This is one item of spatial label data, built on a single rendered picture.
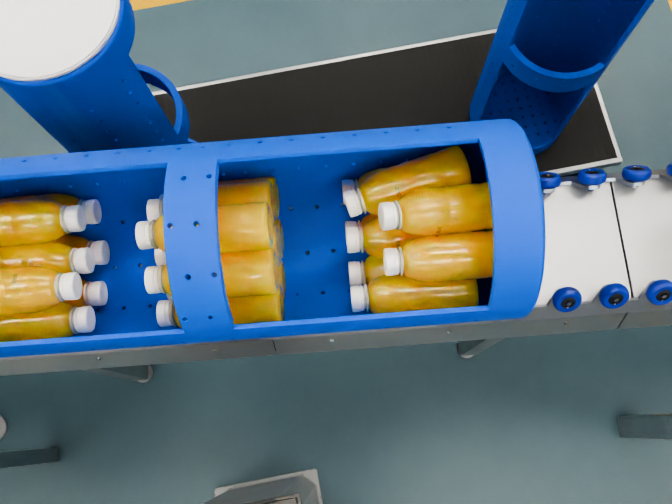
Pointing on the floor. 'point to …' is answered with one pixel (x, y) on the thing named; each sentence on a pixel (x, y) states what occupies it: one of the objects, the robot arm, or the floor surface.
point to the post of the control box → (28, 457)
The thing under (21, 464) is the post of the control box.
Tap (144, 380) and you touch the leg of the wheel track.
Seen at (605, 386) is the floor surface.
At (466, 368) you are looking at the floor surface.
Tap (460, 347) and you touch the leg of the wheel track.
